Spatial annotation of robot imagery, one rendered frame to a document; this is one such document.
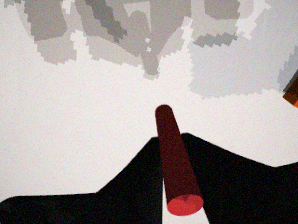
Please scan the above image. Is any dark red peg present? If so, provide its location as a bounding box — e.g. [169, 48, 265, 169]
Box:
[154, 104, 204, 216]

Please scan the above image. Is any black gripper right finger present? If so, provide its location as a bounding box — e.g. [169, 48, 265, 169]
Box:
[181, 132, 298, 224]

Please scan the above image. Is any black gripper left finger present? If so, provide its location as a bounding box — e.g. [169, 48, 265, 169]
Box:
[0, 136, 164, 224]

